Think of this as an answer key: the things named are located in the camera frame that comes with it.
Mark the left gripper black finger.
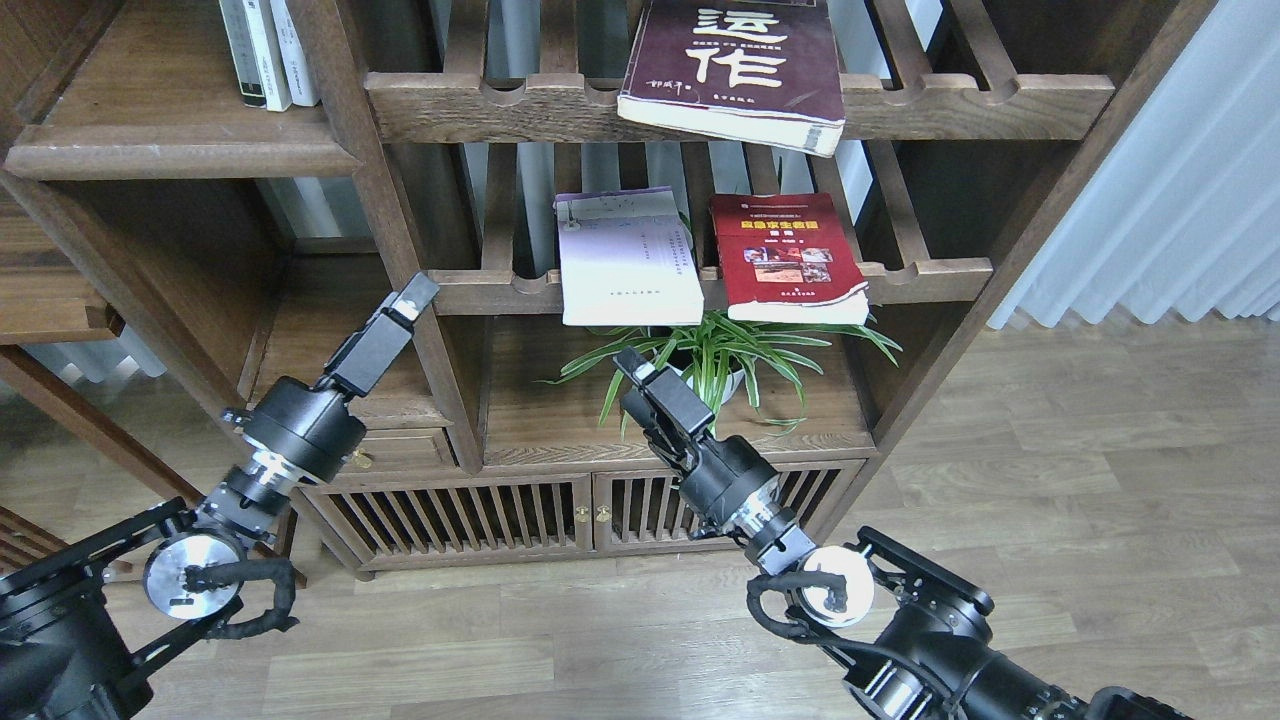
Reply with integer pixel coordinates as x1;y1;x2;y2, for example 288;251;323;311
317;272;439;398

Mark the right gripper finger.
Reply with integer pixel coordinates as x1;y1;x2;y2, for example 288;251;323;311
613;347;716;454

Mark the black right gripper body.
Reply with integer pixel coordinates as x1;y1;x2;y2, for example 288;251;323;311
646;405;783;530

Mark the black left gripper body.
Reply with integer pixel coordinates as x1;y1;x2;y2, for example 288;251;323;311
221;375;367;483

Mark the white lavender paperback book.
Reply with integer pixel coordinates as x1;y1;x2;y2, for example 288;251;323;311
556;186;704;325

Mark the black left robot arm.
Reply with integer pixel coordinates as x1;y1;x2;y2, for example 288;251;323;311
1;273;439;719

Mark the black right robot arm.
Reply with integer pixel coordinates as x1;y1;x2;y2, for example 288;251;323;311
614;347;1180;719

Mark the white plant pot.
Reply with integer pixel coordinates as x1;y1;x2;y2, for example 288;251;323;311
668;364;746;414

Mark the green spider plant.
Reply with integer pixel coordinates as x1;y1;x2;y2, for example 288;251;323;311
545;310;902;434

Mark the dark wooden bookshelf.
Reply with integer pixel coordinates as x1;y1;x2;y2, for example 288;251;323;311
3;1;1213;580

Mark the red paperback book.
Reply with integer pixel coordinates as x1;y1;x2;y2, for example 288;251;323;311
709;193;869;325

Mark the white upright book right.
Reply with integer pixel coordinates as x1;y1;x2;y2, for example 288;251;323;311
270;0;320;108

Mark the white upright book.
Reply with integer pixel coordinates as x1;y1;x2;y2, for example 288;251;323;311
219;1;292;111
270;0;320;108

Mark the wooden side furniture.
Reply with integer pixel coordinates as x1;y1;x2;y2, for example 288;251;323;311
3;193;248;569

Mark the large maroon book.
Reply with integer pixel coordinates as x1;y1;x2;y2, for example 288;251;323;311
617;1;846;158

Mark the white upright book left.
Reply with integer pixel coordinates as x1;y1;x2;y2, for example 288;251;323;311
219;1;292;111

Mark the white pleated curtain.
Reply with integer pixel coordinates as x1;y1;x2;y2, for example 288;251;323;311
988;1;1279;329

